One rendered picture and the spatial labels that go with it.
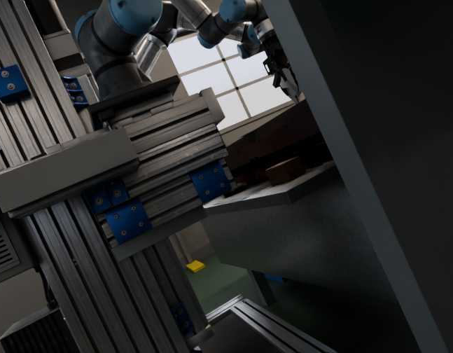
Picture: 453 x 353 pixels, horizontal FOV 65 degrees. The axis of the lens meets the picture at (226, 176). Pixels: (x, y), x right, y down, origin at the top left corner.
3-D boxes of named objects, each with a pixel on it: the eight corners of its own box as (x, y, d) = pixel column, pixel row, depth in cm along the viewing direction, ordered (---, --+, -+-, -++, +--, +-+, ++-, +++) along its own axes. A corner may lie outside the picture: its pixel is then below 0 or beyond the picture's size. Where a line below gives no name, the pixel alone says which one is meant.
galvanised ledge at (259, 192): (199, 205, 207) (197, 200, 207) (353, 169, 87) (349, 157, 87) (169, 220, 199) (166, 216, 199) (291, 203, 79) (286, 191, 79)
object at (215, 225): (225, 259, 208) (199, 205, 207) (412, 297, 88) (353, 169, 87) (219, 262, 206) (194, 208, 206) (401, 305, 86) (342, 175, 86)
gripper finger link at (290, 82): (290, 97, 123) (279, 73, 122) (300, 90, 117) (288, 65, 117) (283, 99, 121) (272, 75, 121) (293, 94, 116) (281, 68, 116)
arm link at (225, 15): (218, 34, 114) (239, 33, 121) (241, 12, 105) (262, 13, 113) (207, 12, 113) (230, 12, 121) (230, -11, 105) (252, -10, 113)
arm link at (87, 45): (125, 77, 101) (104, 33, 100) (148, 52, 91) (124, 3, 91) (86, 82, 92) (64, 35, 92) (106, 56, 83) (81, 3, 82)
